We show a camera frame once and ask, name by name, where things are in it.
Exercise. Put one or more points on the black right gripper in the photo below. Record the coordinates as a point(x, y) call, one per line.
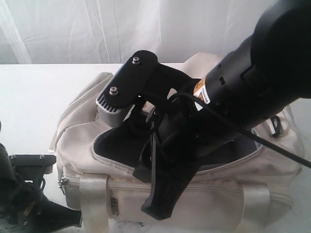
point(185, 133)

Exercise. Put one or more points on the white backdrop curtain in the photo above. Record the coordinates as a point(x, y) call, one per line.
point(110, 31)

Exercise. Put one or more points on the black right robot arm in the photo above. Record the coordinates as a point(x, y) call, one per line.
point(269, 70)

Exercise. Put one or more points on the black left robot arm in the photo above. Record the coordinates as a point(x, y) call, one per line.
point(5, 170)

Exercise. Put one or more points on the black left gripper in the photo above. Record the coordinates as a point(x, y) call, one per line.
point(24, 208)

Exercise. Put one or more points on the cream fabric duffel bag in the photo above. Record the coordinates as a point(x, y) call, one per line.
point(95, 164)

